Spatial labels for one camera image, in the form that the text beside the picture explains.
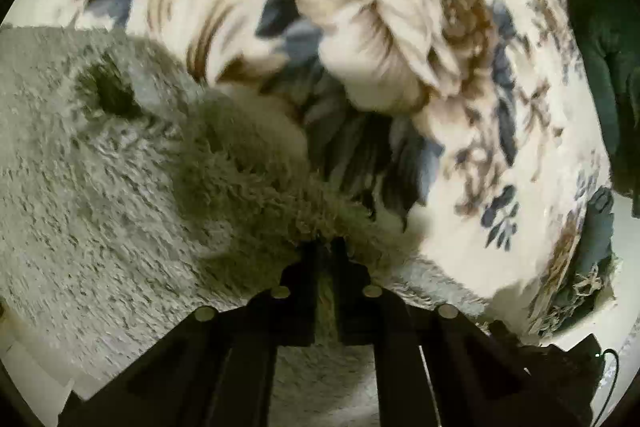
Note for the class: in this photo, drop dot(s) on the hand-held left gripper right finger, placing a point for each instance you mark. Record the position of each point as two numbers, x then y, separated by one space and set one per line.
341 269

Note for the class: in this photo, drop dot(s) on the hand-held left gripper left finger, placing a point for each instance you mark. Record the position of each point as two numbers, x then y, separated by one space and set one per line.
310 269

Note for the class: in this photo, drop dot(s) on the grey fluffy towel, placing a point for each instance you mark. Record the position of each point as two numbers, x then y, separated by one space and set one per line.
100 207

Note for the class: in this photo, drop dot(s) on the floral printed blanket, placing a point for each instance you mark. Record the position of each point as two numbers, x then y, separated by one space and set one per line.
400 32

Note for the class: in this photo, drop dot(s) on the dark green cloth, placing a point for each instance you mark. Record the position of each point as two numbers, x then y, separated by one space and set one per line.
607 57

